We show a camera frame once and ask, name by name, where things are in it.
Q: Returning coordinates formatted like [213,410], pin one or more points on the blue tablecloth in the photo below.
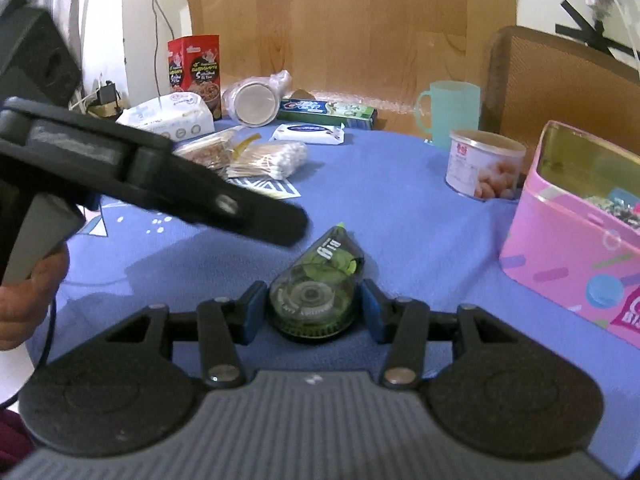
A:
[421,239]

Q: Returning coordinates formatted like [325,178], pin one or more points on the white tissue pack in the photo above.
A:
[177,116]

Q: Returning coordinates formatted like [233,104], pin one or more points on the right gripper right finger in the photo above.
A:
[403,324]

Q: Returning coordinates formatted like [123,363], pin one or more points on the plastic-wrapped round jar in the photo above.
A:
[254,102]

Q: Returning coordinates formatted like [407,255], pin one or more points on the cotton swabs bag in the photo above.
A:
[276,160]

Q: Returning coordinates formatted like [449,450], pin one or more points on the green correction tape dispenser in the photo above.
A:
[313,300]

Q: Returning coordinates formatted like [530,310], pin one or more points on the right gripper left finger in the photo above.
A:
[223,323]

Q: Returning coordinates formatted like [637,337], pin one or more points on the pink macaron biscuit tin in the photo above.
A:
[574,238]

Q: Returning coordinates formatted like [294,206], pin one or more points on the teal plastic mug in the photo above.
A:
[454,105]

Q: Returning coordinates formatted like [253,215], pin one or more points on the brown mesh chair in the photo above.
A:
[533,77]

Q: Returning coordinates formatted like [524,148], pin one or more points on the operator left hand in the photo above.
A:
[24,305]

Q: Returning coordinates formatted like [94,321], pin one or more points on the white snack can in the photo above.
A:
[484,165]

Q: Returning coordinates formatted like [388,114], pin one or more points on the wooden laminate board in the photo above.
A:
[382,53]

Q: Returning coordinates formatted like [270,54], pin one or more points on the green blue toothpaste box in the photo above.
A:
[328,113]

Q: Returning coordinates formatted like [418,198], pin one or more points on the white blue wipes packet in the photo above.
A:
[309,134]

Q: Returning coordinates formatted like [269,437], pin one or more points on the red cereal box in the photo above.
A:
[194,66]

